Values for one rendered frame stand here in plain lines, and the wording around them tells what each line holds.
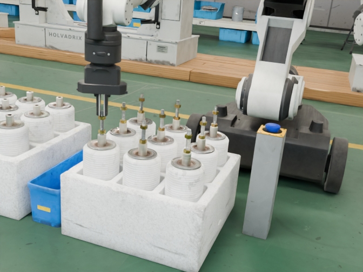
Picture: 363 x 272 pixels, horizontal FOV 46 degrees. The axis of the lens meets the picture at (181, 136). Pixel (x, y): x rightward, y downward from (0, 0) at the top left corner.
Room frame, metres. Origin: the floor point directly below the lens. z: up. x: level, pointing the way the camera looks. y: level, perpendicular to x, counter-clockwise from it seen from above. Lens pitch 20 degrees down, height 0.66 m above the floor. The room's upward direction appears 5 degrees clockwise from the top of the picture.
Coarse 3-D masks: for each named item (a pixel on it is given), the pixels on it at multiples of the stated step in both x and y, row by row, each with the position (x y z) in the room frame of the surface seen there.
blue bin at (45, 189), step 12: (72, 156) 1.25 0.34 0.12; (60, 168) 1.18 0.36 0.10; (36, 180) 1.07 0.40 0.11; (48, 180) 1.12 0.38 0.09; (36, 192) 1.03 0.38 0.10; (48, 192) 1.01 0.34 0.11; (36, 204) 1.03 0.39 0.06; (48, 204) 1.02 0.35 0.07; (60, 204) 1.02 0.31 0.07; (36, 216) 1.04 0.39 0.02; (48, 216) 1.02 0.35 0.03; (60, 216) 1.02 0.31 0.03
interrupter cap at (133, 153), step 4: (132, 148) 1.02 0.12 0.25; (136, 148) 1.02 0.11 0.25; (148, 148) 1.03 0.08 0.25; (128, 152) 0.99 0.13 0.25; (132, 152) 0.99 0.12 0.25; (136, 152) 1.00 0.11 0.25; (148, 152) 1.01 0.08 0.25; (152, 152) 1.01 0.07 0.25; (156, 152) 1.01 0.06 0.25; (132, 156) 0.97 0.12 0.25; (136, 156) 0.97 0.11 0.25; (140, 156) 0.98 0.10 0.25; (144, 156) 0.98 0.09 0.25; (148, 156) 0.98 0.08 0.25; (152, 156) 0.98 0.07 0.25; (156, 156) 0.98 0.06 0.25
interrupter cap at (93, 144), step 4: (92, 140) 1.05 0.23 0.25; (96, 140) 1.06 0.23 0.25; (108, 140) 1.06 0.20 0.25; (88, 144) 1.02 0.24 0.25; (92, 144) 1.03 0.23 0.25; (96, 144) 1.04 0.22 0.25; (108, 144) 1.04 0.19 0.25; (112, 144) 1.04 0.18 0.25; (92, 148) 1.00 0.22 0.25; (96, 148) 1.00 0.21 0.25; (100, 148) 1.00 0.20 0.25; (104, 148) 1.01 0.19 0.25; (108, 148) 1.00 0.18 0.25; (112, 148) 1.01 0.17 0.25
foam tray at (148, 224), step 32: (64, 192) 0.98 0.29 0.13; (96, 192) 0.95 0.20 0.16; (128, 192) 0.92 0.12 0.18; (160, 192) 0.95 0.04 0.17; (224, 192) 1.06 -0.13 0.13; (64, 224) 0.98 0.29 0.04; (96, 224) 0.95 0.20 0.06; (128, 224) 0.92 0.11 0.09; (160, 224) 0.89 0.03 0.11; (192, 224) 0.87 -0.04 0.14; (160, 256) 0.89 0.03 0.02; (192, 256) 0.86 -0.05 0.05
